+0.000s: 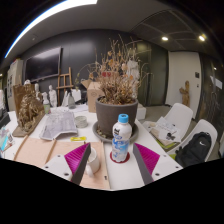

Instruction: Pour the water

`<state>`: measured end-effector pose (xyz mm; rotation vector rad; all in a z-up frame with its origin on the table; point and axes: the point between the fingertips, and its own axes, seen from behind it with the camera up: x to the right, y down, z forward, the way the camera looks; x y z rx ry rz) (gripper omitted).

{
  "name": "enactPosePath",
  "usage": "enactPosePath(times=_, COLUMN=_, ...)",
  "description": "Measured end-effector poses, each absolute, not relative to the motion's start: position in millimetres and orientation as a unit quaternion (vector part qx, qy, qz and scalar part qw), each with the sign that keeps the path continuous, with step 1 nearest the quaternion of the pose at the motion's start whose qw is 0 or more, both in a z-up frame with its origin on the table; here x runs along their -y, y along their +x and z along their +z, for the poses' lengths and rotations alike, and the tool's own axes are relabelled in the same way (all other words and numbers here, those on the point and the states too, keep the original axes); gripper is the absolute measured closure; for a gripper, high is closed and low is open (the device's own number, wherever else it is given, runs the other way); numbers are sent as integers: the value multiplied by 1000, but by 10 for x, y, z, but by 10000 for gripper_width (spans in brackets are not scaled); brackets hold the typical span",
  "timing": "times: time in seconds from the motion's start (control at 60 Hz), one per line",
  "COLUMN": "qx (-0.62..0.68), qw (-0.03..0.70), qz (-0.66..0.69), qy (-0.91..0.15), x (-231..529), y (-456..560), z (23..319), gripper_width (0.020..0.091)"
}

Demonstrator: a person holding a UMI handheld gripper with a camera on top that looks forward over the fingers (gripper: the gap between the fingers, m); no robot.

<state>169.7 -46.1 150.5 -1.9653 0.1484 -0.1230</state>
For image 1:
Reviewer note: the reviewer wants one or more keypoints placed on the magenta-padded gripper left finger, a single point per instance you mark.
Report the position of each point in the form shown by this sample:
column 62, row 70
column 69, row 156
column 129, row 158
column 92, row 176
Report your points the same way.
column 78, row 156

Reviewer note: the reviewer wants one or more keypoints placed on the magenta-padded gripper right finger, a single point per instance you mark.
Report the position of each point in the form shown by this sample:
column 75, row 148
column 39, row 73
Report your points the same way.
column 146, row 157

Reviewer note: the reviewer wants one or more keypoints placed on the blue-capped white drink bottle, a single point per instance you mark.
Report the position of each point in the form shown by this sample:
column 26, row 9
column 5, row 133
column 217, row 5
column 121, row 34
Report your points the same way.
column 121, row 140

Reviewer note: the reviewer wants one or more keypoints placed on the white mug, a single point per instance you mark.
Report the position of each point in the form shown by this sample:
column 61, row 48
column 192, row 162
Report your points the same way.
column 93, row 163

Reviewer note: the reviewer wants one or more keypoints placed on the yellow flat stick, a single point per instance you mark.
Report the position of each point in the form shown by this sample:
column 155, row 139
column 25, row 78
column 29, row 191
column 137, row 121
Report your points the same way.
column 78, row 138

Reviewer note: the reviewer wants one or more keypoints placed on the grey plant saucer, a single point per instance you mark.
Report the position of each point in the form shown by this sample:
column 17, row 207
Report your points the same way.
column 100, row 133

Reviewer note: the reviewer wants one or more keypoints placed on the stack of papers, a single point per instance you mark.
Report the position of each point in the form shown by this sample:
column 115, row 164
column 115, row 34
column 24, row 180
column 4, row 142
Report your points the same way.
column 165, row 130

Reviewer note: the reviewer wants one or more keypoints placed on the tan wooden board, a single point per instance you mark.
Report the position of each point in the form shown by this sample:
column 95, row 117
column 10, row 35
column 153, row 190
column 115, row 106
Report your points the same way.
column 36, row 150

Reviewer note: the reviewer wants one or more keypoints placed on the black backpack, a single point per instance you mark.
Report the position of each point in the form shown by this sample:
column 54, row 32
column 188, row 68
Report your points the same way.
column 195, row 150

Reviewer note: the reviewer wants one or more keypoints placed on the dried plant in grey pot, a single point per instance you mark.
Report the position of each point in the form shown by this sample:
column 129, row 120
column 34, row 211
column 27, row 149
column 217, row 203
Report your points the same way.
column 110, row 115

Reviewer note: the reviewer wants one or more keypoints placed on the grey spray bottle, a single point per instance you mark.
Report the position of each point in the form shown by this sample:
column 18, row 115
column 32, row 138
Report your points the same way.
column 72, row 101

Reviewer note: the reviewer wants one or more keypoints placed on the white chair with papers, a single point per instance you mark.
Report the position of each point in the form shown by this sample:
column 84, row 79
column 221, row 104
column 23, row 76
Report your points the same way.
column 181, row 113

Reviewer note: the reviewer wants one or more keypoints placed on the cardboard box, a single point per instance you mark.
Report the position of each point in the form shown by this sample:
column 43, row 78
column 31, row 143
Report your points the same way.
column 92, row 98

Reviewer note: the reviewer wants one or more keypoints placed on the white chair behind table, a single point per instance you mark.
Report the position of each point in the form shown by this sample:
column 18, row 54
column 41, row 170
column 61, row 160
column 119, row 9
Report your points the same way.
column 77, row 95

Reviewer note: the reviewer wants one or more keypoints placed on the white and green bottle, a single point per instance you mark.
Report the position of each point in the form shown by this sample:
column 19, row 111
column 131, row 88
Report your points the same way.
column 46, row 104

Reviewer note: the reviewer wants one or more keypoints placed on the white plaster figurine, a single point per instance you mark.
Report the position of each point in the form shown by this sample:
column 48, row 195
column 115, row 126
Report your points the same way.
column 37, row 90
column 53, row 96

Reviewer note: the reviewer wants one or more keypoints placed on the bronze relief sculpture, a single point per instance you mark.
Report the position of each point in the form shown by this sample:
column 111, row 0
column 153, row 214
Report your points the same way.
column 28, row 111

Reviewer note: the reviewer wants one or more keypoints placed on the white chair with backpack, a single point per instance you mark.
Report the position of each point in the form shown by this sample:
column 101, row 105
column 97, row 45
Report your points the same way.
column 208, row 128

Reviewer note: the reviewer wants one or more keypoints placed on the wooden figure sculpture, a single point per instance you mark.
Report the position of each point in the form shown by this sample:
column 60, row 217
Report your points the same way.
column 184, row 95

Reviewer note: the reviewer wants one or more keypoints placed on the colourful book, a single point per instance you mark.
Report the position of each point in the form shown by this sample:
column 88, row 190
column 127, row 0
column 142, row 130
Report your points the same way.
column 6, row 140

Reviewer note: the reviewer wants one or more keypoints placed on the wooden easel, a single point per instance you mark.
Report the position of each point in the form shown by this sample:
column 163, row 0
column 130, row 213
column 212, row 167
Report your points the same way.
column 65, row 83

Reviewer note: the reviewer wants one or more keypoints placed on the large white plaster statue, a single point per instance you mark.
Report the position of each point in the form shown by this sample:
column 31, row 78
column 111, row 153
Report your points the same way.
column 134, row 71

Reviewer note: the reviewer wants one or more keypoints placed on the white plaster bust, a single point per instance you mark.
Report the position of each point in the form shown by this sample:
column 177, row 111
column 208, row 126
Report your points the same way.
column 27, row 82

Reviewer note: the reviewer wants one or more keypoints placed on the recessed ceiling spotlights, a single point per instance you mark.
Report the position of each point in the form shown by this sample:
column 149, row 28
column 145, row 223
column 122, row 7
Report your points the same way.
column 165, row 38

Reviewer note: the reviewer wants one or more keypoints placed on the long ceiling light panel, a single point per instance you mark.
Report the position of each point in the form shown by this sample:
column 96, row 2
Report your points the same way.
column 53, row 11

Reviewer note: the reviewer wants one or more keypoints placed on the white pedestal block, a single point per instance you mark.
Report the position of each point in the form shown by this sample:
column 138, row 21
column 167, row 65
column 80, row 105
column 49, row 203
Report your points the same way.
column 141, row 111

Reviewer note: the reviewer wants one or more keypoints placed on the black wall screen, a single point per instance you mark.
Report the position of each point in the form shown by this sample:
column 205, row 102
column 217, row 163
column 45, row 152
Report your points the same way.
column 43, row 64

